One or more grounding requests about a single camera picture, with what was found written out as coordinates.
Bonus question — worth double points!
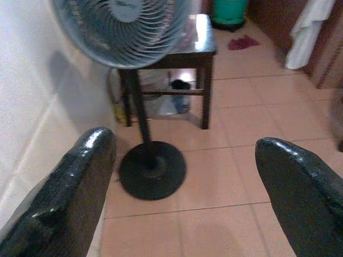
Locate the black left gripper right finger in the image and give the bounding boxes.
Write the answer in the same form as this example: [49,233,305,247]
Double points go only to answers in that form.
[255,137,343,257]

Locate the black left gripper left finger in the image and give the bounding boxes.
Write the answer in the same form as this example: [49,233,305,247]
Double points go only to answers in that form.
[0,127,117,257]

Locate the yellow bottle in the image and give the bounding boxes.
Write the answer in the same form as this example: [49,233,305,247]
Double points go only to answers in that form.
[113,103,128,125]

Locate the clear plastic bag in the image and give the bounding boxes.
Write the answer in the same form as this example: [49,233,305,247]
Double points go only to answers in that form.
[139,70,198,117]

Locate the brown wooden cabinet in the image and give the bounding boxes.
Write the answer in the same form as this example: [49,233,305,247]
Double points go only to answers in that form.
[246,0,343,89]

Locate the white hanging towel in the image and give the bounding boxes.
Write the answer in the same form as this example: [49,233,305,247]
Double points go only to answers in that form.
[284,0,336,70]

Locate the purple cloth scrap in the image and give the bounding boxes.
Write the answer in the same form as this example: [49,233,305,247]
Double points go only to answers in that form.
[227,34,260,51]

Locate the dark wooden stool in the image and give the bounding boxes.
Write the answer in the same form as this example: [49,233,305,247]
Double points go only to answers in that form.
[117,13,218,130]

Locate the grey pedestal fan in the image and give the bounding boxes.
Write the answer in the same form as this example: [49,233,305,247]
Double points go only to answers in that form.
[50,0,191,201]

